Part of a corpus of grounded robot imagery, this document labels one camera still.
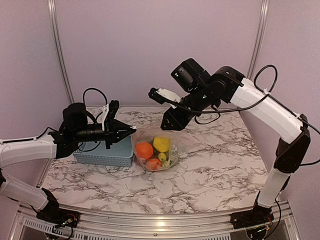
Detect yellow toy lemon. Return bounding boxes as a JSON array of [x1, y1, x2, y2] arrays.
[[153, 136, 171, 153]]

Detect right aluminium frame post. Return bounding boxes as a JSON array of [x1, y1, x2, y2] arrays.
[[247, 0, 270, 79]]

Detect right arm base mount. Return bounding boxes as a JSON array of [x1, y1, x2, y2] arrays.
[[230, 210, 274, 229]]

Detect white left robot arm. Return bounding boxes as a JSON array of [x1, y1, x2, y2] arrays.
[[0, 119, 137, 223]]

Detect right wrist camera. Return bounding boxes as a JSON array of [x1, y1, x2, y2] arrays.
[[147, 58, 211, 106]]

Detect clear zip top bag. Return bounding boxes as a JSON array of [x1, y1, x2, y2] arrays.
[[131, 125, 201, 172]]

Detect aluminium front rail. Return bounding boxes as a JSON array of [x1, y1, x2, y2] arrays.
[[8, 201, 301, 240]]

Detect aluminium frame post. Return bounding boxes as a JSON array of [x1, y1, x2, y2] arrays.
[[47, 0, 75, 104], [247, 0, 270, 79]]

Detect left aluminium frame post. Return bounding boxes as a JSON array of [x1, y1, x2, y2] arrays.
[[47, 0, 75, 104]]

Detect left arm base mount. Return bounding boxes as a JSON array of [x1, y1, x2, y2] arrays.
[[36, 208, 80, 228]]

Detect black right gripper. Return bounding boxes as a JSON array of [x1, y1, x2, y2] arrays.
[[160, 85, 214, 131]]

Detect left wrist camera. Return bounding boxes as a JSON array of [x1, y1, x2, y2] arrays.
[[61, 99, 120, 133]]

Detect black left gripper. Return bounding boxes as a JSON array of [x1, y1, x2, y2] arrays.
[[73, 119, 136, 150]]

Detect yellow toy bananas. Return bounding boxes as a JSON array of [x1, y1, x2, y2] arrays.
[[157, 151, 173, 168]]

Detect green orange toy mango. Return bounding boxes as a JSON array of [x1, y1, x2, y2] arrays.
[[145, 158, 162, 172]]

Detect grey plastic basket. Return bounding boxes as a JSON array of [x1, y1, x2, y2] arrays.
[[73, 136, 134, 167]]

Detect orange toy fruit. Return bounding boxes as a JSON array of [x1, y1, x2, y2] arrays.
[[135, 141, 154, 160]]

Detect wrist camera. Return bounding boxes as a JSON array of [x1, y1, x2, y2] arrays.
[[61, 99, 120, 133], [147, 58, 211, 106]]

